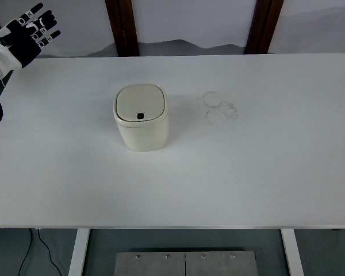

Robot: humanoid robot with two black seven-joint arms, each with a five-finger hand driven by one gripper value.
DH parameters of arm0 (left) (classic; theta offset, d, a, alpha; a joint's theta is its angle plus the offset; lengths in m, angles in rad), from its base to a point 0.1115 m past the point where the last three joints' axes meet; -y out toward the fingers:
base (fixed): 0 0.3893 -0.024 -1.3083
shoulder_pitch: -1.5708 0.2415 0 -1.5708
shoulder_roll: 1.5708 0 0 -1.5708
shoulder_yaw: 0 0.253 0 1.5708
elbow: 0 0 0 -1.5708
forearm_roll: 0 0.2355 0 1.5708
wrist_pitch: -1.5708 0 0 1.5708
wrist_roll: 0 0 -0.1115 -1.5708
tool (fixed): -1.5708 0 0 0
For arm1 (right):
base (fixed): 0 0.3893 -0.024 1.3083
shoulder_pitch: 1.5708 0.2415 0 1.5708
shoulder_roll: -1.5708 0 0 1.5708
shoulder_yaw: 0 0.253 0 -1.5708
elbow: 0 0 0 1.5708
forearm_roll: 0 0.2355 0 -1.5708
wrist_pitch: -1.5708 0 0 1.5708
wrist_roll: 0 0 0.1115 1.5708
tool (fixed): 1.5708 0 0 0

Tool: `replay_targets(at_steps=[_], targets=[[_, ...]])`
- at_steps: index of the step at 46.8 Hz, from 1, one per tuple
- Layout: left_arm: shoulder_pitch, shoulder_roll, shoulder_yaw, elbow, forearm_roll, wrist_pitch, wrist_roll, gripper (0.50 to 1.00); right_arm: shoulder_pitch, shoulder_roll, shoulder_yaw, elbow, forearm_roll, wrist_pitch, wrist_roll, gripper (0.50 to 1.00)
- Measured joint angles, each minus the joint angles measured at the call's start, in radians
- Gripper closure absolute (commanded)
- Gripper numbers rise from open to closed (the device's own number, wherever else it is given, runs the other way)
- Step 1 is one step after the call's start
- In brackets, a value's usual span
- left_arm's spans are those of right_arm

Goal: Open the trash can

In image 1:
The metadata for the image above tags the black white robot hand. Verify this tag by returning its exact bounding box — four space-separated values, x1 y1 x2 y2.
0 2 61 70

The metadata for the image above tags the cream desktop trash can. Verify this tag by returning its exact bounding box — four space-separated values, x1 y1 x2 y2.
113 83 170 152

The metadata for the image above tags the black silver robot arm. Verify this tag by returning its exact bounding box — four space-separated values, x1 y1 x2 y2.
0 2 61 80

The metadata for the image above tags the left white table leg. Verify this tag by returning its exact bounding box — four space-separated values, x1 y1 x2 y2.
68 228 90 276

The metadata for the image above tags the white table leg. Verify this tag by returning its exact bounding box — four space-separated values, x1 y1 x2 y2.
68 228 90 276
281 229 304 276

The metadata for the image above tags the right white table leg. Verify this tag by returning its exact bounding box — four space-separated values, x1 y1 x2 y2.
281 229 304 276

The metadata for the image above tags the left dark wooden post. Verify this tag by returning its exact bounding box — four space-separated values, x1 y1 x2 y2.
105 0 140 57

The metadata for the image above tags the dark wooden post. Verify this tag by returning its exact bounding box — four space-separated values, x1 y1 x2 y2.
105 0 140 57
244 0 284 55

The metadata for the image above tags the thin black floor cable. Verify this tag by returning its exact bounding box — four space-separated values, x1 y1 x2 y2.
18 228 64 276

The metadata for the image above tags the right dark wooden post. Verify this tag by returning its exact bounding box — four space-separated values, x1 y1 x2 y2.
244 0 284 55

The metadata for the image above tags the grey metal base plate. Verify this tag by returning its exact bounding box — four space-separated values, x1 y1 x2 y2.
114 251 258 276

